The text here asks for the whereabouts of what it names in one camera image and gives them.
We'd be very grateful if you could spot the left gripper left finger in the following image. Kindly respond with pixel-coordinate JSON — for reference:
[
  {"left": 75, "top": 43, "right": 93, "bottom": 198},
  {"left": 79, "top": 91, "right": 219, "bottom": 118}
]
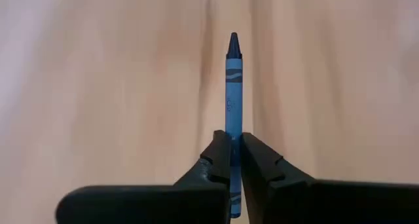
[{"left": 55, "top": 129, "right": 232, "bottom": 224}]

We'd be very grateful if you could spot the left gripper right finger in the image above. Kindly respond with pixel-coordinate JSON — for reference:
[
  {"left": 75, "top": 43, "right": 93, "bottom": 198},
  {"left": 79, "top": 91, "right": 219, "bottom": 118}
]
[{"left": 240, "top": 132, "right": 419, "bottom": 224}]

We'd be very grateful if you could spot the blue crayon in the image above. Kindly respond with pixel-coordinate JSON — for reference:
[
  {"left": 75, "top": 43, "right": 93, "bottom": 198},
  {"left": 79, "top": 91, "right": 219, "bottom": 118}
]
[{"left": 225, "top": 32, "right": 244, "bottom": 219}]

